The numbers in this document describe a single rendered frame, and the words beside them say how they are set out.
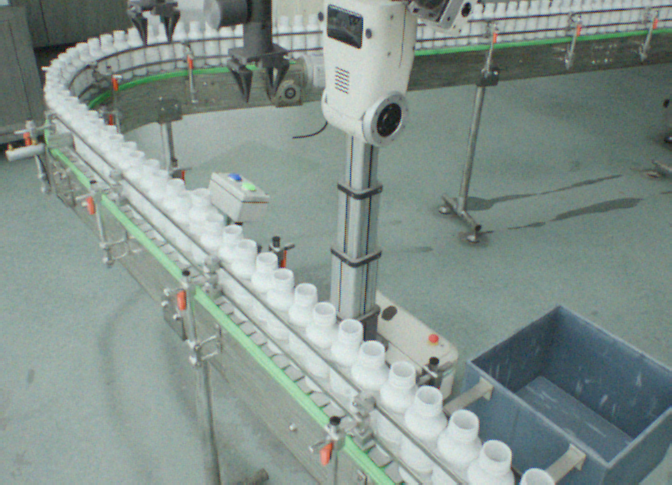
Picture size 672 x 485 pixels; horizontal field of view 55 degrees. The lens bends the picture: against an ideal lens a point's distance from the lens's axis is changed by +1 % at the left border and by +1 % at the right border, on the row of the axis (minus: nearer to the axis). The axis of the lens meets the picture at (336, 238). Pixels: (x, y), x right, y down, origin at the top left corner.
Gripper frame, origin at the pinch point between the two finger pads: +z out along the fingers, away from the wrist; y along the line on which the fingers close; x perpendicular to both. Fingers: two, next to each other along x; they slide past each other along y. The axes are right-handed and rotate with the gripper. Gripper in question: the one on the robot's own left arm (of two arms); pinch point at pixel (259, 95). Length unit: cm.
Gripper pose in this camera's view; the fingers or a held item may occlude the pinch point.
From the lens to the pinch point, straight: 133.8
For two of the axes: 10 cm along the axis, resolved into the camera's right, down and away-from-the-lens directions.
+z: -0.4, 8.4, 5.4
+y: 7.9, -3.0, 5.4
